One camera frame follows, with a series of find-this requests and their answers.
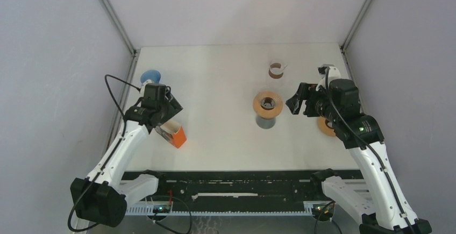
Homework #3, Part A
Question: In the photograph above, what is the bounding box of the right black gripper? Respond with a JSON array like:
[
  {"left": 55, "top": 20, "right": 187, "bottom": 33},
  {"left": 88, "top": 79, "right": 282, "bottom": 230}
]
[{"left": 286, "top": 82, "right": 340, "bottom": 123}]

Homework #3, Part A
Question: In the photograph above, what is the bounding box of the orange coffee filter box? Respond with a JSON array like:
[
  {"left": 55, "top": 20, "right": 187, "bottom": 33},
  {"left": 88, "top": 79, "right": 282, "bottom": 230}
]
[{"left": 155, "top": 119, "right": 187, "bottom": 148}]

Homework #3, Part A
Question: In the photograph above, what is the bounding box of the wooden dripper ring holder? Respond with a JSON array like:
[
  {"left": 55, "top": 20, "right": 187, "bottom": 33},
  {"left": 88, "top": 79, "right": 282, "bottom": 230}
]
[{"left": 253, "top": 91, "right": 283, "bottom": 118}]

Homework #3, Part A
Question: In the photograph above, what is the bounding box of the grey glass carafe brown band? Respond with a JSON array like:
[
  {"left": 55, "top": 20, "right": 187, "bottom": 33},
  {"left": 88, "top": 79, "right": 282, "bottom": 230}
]
[{"left": 255, "top": 115, "right": 276, "bottom": 129}]

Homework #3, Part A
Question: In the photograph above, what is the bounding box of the clear glass dripper cone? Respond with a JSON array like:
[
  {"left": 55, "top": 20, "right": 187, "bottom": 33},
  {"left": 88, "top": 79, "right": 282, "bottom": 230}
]
[{"left": 260, "top": 97, "right": 276, "bottom": 110}]

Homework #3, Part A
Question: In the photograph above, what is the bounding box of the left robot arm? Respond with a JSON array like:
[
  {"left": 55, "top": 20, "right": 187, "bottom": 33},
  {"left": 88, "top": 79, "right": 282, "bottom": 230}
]
[{"left": 67, "top": 82, "right": 183, "bottom": 227}]

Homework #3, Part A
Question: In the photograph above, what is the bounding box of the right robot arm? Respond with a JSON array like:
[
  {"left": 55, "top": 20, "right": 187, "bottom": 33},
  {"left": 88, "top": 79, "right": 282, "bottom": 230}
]
[{"left": 286, "top": 79, "right": 432, "bottom": 233}]

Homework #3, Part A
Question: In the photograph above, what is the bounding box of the blue ribbed dripper cone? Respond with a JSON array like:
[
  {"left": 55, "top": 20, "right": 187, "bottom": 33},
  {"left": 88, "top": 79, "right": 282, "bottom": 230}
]
[{"left": 140, "top": 69, "right": 161, "bottom": 84}]

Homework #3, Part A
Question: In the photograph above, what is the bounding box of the clear glass carafe brown band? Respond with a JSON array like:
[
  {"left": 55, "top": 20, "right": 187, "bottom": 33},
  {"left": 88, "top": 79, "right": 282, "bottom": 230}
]
[{"left": 268, "top": 59, "right": 288, "bottom": 79}]

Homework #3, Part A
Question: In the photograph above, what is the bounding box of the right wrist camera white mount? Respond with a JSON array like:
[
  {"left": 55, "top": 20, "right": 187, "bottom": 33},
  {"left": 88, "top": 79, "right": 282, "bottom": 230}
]
[{"left": 316, "top": 64, "right": 341, "bottom": 91}]

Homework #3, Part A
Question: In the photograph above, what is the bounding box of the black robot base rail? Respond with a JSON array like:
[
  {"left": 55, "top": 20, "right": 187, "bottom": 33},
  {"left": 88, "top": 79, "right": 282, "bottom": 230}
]
[{"left": 127, "top": 170, "right": 330, "bottom": 216}]

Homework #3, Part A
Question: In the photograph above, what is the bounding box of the right black cable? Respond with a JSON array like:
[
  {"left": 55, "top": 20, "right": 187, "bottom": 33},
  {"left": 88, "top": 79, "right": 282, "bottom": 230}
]
[{"left": 322, "top": 68, "right": 416, "bottom": 234}]

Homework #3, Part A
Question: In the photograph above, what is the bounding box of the right aluminium frame post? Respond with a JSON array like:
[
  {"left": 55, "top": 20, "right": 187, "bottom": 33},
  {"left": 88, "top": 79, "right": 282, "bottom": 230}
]
[{"left": 340, "top": 0, "right": 374, "bottom": 54}]

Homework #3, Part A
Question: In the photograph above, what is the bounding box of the aluminium frame post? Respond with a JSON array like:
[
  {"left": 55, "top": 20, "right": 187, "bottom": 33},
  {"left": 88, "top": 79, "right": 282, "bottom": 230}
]
[
  {"left": 99, "top": 0, "right": 137, "bottom": 56},
  {"left": 340, "top": 0, "right": 374, "bottom": 54}
]

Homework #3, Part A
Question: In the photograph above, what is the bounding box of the left aluminium frame post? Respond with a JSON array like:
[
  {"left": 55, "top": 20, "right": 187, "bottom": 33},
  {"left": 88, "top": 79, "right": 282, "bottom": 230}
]
[{"left": 99, "top": 0, "right": 137, "bottom": 56}]

